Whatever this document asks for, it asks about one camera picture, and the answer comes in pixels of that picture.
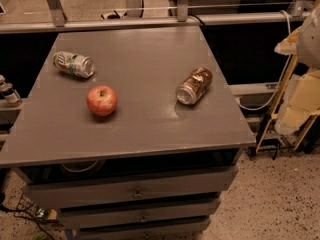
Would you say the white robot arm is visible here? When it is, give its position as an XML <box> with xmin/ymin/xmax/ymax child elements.
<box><xmin>297</xmin><ymin>4</ymin><xmax>320</xmax><ymax>68</ymax></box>

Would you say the orange soda can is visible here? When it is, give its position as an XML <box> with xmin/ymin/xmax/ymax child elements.
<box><xmin>175</xmin><ymin>67</ymin><xmax>213</xmax><ymax>105</ymax></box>

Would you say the green white soda can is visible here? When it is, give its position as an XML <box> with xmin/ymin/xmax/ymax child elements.
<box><xmin>53</xmin><ymin>51</ymin><xmax>95</xmax><ymax>79</ymax></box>

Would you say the grey drawer cabinet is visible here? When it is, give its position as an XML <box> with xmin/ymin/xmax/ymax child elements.
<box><xmin>0</xmin><ymin>25</ymin><xmax>257</xmax><ymax>240</ymax></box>

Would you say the red apple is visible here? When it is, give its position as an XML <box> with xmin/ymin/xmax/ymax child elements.
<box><xmin>86</xmin><ymin>85</ymin><xmax>118</xmax><ymax>117</ymax></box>

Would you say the bottom grey drawer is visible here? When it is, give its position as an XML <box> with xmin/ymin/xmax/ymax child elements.
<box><xmin>77</xmin><ymin>216</ymin><xmax>210</xmax><ymax>240</ymax></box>

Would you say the grey drawer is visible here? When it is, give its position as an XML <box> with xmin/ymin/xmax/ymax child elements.
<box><xmin>24</xmin><ymin>165</ymin><xmax>238</xmax><ymax>209</ymax></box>
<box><xmin>58</xmin><ymin>197</ymin><xmax>221</xmax><ymax>229</ymax></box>
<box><xmin>77</xmin><ymin>216</ymin><xmax>210</xmax><ymax>240</ymax></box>

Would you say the top grey drawer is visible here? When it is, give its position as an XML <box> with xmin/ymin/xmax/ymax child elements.
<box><xmin>24</xmin><ymin>165</ymin><xmax>238</xmax><ymax>209</ymax></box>

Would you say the middle grey drawer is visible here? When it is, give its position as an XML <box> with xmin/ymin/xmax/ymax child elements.
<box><xmin>58</xmin><ymin>197</ymin><xmax>221</xmax><ymax>229</ymax></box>

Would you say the small dark bottle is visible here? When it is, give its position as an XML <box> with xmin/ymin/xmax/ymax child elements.
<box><xmin>0</xmin><ymin>75</ymin><xmax>21</xmax><ymax>106</ymax></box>

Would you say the metal railing frame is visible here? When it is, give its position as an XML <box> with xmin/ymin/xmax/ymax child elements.
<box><xmin>0</xmin><ymin>0</ymin><xmax>318</xmax><ymax>33</ymax></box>

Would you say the white cable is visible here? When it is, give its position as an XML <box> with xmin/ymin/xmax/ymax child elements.
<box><xmin>237</xmin><ymin>9</ymin><xmax>293</xmax><ymax>112</ymax></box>

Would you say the black floor cable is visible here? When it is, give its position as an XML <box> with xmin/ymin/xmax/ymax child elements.
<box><xmin>0</xmin><ymin>193</ymin><xmax>56</xmax><ymax>240</ymax></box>

